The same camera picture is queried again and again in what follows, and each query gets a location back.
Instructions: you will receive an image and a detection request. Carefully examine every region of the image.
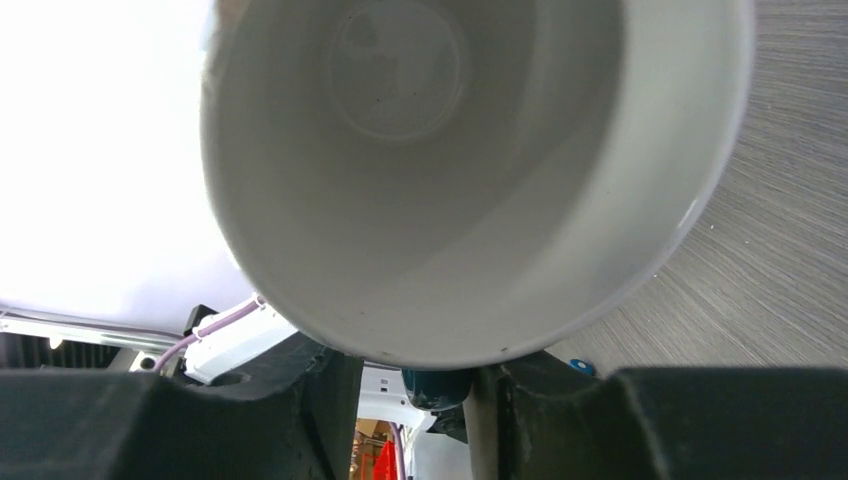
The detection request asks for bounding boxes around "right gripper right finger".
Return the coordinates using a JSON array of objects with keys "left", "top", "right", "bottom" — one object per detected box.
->
[{"left": 471, "top": 352, "right": 847, "bottom": 479}]

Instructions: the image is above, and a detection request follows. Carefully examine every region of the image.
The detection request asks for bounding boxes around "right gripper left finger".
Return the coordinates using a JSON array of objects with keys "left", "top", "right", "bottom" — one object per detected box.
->
[{"left": 1, "top": 334, "right": 363, "bottom": 479}]

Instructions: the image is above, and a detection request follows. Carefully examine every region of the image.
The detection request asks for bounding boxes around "dark teal mug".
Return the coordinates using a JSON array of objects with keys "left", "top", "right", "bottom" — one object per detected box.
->
[{"left": 401, "top": 369, "right": 473, "bottom": 412}]

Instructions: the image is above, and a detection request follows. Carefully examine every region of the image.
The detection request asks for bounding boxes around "light blue mug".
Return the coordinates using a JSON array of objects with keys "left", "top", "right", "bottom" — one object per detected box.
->
[{"left": 200, "top": 1, "right": 756, "bottom": 369}]

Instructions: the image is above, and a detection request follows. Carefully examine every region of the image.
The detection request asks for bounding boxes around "toy brick car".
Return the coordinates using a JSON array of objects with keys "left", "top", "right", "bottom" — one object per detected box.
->
[{"left": 568, "top": 358, "right": 596, "bottom": 377}]

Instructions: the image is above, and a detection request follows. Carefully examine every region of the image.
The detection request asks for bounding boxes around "aluminium frame rail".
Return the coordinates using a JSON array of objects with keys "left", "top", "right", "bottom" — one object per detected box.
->
[{"left": 1, "top": 309, "right": 182, "bottom": 352}]

